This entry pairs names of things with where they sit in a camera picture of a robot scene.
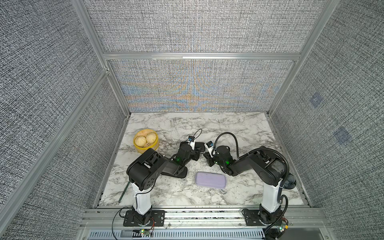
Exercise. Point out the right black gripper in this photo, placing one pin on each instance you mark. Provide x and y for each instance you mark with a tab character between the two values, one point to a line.
207	158

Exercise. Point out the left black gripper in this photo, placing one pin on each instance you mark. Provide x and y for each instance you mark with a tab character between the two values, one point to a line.
195	155

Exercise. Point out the grey zippered case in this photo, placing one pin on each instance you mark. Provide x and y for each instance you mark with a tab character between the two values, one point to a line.
175	171

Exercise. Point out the grey case back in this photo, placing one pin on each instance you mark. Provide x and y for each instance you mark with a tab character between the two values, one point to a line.
200	147

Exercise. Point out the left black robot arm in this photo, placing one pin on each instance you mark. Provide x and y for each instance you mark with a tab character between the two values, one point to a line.
146	169

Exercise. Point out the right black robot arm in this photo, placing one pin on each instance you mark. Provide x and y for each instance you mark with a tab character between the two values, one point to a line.
271	167

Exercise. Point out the right steamed bun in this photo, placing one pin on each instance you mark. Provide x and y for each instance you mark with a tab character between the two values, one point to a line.
151	137

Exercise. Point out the steamed bun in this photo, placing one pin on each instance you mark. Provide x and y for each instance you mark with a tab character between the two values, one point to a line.
151	137
140	141

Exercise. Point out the yellow bamboo steamer basket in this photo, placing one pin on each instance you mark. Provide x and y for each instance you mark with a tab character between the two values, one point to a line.
153	146

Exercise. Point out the left steamed bun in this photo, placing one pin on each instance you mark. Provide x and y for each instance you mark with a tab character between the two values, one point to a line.
140	141

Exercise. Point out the dark round flower dish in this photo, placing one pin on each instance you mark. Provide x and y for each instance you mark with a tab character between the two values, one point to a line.
290	182

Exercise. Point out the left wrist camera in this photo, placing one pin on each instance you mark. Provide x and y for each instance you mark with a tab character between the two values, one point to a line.
191	142

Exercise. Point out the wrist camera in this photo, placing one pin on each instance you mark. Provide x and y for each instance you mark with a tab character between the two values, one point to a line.
191	142
210	147

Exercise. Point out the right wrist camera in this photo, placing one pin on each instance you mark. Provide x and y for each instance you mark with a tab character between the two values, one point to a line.
210	147

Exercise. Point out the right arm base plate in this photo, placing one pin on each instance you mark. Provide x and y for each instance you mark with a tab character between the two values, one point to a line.
253	218

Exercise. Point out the green handled tool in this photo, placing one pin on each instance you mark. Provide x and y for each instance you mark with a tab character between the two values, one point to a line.
123	192

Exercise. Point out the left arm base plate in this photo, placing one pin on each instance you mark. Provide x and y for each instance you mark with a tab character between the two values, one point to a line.
151	218

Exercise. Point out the white vented cable tray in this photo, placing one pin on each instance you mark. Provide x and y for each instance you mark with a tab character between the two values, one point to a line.
178	234

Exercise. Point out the aluminium front rail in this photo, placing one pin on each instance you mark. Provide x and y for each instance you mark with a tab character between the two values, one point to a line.
220	217

